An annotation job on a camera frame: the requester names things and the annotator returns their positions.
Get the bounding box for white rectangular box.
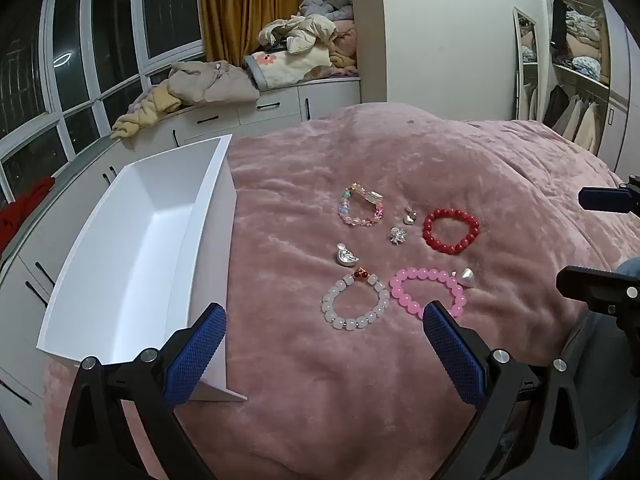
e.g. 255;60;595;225
36;134;248;403

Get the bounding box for grey quilt pile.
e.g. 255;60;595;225
299;0;352;22

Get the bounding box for cream clothing pile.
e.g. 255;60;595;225
258;14;341;55

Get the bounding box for pale yellow garment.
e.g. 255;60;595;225
111;85;183;141

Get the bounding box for open wardrobe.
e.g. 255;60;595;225
541;0;640;171

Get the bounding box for floral cream pillow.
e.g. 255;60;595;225
243;42;333;88

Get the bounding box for silver ingot charm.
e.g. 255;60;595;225
332;242;362;267

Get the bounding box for pink bead bracelet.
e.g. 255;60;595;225
389;266;467;318

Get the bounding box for pink plush blanket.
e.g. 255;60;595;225
42;101;640;480

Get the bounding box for multicolour bead bracelet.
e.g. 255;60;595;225
338;183;386;228

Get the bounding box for folded pink blanket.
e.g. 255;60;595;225
327;20;360;76

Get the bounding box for bay window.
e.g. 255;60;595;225
0;0;207;203

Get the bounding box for red cloth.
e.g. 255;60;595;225
0;176;56;256

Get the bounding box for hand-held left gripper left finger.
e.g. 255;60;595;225
59;302;228;480

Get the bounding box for white bead bracelet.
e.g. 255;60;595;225
321;270;392;331

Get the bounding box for red bead bracelet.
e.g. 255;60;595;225
422;207;481;256

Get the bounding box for yellow curtain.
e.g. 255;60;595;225
195;0;351;63

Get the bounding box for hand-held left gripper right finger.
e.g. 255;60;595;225
422;301;591;480

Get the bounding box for hanging clothes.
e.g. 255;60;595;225
542;85;601;153

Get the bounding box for standing mirror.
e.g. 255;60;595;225
512;6;540;121

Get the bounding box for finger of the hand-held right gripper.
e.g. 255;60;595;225
556;265;640;348
577;174;640;216

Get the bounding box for white window seat cabinets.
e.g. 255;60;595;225
0;77;362;406

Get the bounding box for beige grey garment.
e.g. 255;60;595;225
167;60;261;106

